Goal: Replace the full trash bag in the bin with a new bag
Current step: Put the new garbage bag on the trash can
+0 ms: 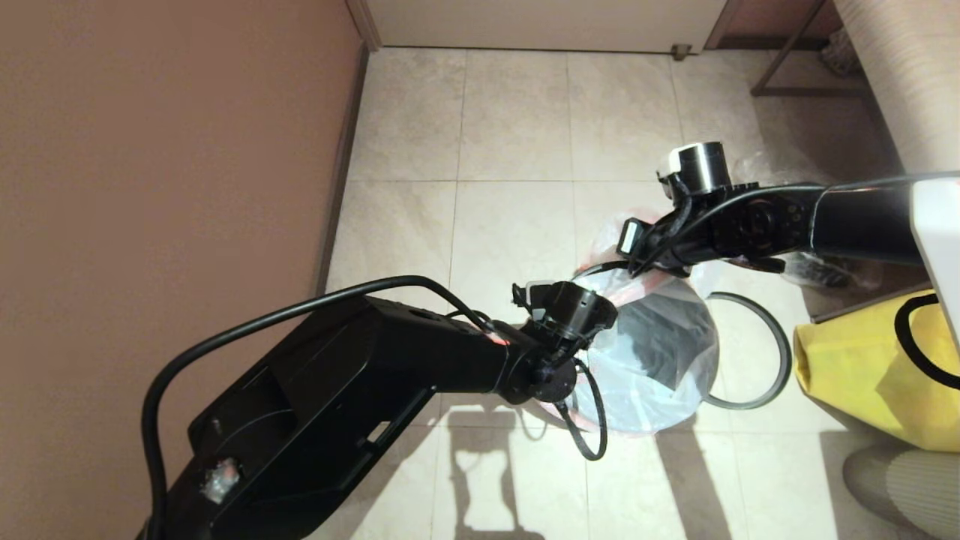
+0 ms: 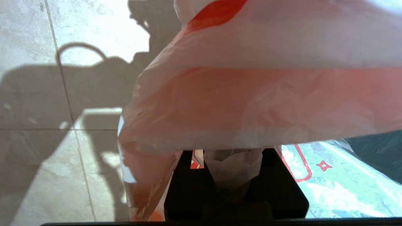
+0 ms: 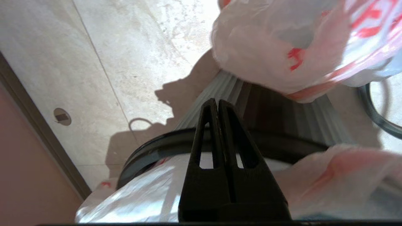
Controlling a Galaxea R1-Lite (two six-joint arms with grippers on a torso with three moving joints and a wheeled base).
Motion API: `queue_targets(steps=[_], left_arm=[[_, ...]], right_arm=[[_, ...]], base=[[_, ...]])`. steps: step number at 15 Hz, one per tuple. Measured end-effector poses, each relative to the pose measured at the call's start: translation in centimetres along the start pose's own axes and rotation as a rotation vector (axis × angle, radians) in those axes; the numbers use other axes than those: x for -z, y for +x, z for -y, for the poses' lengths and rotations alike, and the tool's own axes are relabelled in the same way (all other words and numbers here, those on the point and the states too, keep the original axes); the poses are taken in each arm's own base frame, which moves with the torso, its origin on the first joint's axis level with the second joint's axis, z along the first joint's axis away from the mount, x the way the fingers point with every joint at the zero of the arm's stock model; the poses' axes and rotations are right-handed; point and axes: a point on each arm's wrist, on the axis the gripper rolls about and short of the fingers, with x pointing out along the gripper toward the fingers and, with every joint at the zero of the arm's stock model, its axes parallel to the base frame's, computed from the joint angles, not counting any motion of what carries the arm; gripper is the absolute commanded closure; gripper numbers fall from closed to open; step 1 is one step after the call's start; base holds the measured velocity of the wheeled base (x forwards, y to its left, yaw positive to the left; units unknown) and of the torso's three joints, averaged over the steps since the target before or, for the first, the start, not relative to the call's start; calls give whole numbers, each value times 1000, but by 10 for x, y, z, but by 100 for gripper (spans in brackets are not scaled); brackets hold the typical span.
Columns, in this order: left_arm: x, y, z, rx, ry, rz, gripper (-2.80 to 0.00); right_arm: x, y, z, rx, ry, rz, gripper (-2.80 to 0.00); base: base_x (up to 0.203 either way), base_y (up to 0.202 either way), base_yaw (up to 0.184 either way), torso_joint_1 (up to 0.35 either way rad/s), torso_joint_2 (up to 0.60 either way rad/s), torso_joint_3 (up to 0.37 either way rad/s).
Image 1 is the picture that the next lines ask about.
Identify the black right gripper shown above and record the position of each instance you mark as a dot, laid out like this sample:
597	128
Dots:
658	240

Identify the used white bag red trim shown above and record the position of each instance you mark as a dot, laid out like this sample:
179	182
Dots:
611	236

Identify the white plastic bag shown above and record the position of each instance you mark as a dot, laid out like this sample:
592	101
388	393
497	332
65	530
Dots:
652	390

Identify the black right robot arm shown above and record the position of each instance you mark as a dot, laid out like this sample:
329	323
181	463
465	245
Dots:
862	225

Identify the clear plastic bag dark contents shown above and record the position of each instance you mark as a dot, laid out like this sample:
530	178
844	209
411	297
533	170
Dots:
825	271

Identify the yellow fabric bag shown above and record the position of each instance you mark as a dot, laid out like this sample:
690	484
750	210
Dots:
855	375

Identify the small metal door stop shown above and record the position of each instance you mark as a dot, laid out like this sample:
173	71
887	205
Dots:
681	52

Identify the dark brown wooden board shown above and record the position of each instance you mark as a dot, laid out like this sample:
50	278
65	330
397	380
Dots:
862	307

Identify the grey mesh bundle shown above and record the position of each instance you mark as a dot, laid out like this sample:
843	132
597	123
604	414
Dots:
840	54

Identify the beige striped furniture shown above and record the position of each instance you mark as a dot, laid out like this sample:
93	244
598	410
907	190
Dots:
900	82

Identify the grey ribbed round pouf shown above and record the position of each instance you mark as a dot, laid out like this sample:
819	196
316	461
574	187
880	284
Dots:
915	487

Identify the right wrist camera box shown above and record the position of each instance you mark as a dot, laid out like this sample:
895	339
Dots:
631	236

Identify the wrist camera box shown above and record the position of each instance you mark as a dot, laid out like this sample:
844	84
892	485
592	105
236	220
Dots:
631	236
536	295

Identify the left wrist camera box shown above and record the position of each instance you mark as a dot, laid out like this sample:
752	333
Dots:
536	295

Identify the dark metal frame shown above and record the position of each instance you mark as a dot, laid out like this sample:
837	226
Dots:
802	91

